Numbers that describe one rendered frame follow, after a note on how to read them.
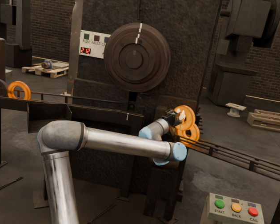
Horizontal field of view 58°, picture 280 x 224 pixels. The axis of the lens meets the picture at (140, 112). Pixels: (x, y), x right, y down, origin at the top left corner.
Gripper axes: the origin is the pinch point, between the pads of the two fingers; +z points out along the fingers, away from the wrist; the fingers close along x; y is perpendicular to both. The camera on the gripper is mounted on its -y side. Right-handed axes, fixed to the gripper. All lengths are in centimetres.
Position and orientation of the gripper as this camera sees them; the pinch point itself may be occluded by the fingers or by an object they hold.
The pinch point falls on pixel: (183, 115)
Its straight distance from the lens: 161.5
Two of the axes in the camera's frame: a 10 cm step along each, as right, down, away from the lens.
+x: -7.2, -3.1, 6.2
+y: -0.4, -8.7, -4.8
